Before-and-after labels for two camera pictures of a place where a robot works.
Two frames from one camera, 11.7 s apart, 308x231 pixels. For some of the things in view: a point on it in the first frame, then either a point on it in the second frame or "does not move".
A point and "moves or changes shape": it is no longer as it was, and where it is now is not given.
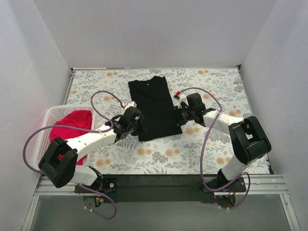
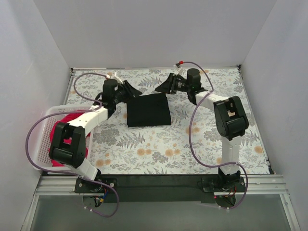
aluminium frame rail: [268, 185] does not move
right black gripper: [177, 115] to [172, 83]
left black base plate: [107, 185] does not move
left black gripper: [140, 125] to [125, 89]
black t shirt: [151, 97] moves or changes shape
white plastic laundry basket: [46, 139] does not move
